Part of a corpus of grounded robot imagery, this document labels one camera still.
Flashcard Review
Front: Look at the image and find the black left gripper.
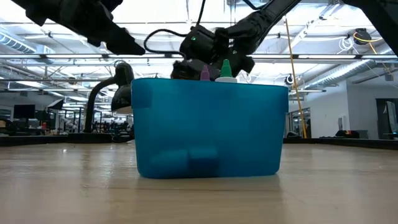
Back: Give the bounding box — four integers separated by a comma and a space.
55, 0, 146, 57

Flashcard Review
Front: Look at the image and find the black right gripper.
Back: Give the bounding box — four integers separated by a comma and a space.
170, 26, 256, 80

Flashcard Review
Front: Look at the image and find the large purple food coloring bottle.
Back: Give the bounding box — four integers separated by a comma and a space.
200, 64, 211, 82

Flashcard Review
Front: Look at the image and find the large green food coloring bottle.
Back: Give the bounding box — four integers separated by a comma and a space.
215, 58, 238, 83

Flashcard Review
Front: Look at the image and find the blue translucent plastic bin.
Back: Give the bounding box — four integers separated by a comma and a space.
131, 77, 290, 180

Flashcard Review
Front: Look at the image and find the black gooseneck desk lamp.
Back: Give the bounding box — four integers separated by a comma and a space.
68, 60, 135, 144

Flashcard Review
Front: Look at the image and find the black computer monitor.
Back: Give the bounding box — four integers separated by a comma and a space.
13, 104, 36, 120

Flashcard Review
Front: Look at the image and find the black and red bag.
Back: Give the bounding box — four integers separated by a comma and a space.
335, 129, 361, 139

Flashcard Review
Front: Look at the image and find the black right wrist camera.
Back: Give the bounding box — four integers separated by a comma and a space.
179, 25, 218, 62

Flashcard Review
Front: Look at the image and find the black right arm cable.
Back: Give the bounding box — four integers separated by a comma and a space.
143, 0, 208, 58

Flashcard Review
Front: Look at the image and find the yellow hanging cable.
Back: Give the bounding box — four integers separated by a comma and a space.
284, 17, 308, 139

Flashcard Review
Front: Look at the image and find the black aluminium rig frame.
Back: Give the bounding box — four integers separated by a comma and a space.
0, 134, 398, 151

